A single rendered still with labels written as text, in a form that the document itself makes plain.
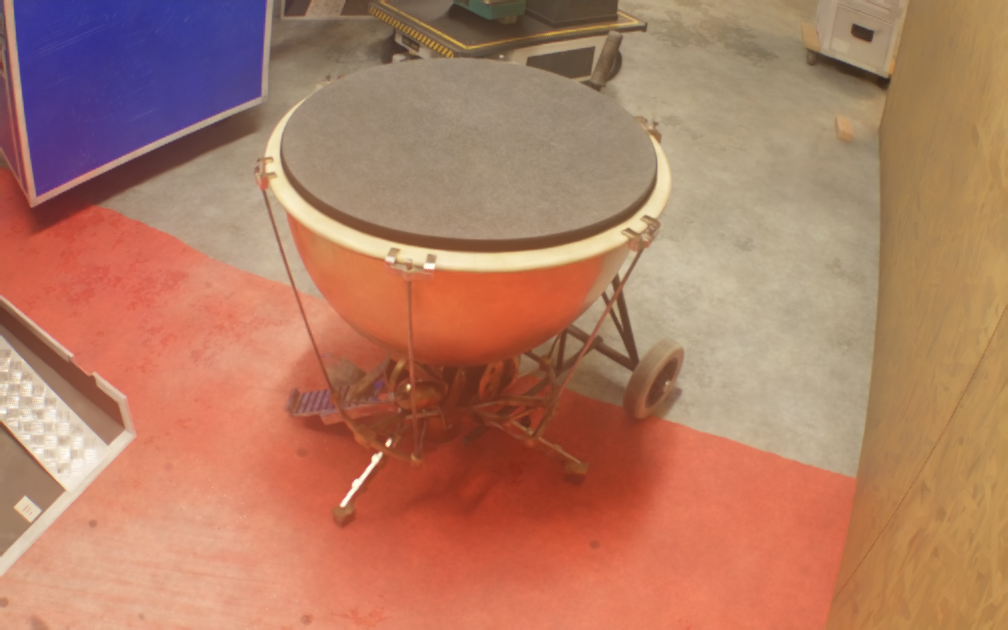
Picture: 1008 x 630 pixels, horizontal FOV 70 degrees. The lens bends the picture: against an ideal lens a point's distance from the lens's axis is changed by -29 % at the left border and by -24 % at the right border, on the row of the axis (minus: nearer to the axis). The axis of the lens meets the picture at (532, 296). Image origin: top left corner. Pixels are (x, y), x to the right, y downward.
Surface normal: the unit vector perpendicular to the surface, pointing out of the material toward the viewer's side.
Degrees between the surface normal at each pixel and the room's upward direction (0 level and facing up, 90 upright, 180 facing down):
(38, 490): 1
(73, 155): 90
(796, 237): 0
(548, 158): 0
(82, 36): 90
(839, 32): 90
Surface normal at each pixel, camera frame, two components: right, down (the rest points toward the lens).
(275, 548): 0.12, -0.78
